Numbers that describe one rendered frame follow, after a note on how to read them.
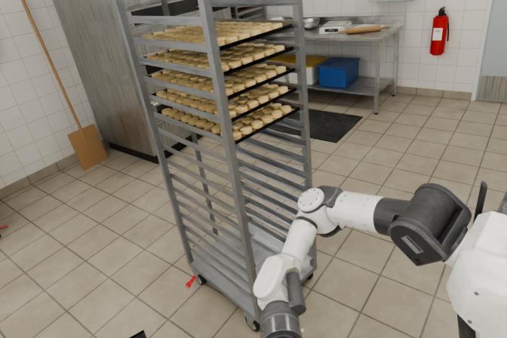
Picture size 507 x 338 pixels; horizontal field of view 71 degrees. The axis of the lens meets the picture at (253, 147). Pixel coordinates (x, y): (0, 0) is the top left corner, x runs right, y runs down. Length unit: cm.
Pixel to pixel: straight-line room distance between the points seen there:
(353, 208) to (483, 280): 31
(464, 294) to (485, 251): 9
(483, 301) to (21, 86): 396
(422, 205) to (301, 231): 31
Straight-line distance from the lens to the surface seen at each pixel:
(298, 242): 96
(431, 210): 86
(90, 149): 421
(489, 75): 482
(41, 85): 422
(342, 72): 451
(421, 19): 476
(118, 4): 173
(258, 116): 156
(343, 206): 94
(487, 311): 82
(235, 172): 140
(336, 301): 224
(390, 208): 88
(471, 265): 79
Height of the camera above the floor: 175
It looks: 28 degrees down
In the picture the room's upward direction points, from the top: 8 degrees counter-clockwise
